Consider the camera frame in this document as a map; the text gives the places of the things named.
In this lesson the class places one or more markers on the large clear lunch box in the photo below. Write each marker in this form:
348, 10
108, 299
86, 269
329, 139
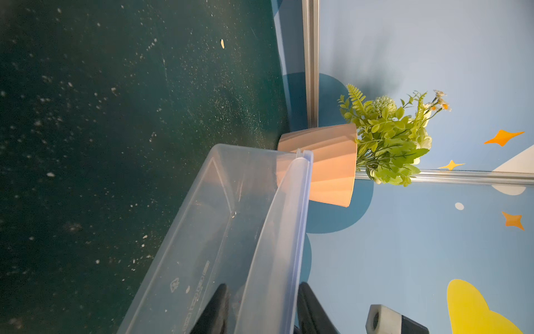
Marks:
241, 224

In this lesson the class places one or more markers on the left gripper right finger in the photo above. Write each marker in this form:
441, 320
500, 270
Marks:
312, 318

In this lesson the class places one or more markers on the aluminium frame right post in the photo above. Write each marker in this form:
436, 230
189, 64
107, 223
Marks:
475, 178

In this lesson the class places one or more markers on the aluminium frame rear bar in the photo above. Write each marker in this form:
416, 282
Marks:
311, 34

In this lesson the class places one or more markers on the potted artificial flower plant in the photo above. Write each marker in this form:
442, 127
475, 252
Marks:
384, 139

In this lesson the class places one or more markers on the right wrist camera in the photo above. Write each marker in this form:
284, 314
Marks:
383, 320

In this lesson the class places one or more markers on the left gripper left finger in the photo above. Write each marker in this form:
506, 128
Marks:
214, 318

